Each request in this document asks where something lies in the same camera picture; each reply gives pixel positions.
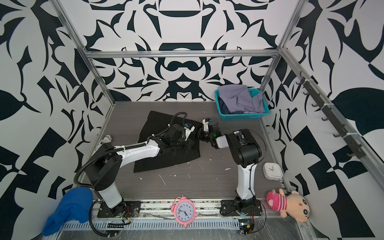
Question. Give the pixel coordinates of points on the black wall hook rack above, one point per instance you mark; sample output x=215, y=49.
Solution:
x=333, y=115

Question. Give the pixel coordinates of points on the white slotted cable duct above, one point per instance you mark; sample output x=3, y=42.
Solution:
x=203, y=224

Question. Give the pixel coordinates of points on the white square clock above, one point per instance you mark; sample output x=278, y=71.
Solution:
x=272, y=171

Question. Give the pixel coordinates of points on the teal plastic basket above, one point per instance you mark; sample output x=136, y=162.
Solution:
x=241, y=117

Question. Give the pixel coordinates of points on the purple grey skirt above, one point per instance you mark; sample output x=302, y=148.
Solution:
x=239, y=100

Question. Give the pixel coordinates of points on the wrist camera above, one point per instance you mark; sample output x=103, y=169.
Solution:
x=189, y=128
x=206, y=123

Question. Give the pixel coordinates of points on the dark navy garment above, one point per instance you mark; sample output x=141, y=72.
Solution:
x=223, y=108

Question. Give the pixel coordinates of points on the pink alarm clock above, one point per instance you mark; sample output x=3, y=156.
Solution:
x=184, y=211

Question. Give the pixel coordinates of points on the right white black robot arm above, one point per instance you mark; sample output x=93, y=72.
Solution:
x=246, y=153

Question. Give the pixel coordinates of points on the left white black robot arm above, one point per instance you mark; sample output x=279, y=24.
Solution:
x=100, y=171

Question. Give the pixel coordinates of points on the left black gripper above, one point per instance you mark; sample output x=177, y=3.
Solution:
x=188, y=144

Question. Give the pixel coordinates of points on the blue cloth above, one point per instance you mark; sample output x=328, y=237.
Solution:
x=74, y=205

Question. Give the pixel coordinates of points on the black skirt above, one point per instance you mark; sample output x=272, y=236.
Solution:
x=173, y=155

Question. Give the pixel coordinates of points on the small green circuit board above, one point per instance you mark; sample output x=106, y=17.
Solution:
x=246, y=226

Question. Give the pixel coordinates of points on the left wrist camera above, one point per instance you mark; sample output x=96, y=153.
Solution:
x=189, y=128

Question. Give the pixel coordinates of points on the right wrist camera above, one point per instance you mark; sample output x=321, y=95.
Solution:
x=206, y=123

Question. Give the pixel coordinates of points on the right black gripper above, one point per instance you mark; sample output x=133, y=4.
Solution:
x=200, y=136

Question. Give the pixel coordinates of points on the pink plush pig toy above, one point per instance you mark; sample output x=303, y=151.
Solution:
x=293, y=205

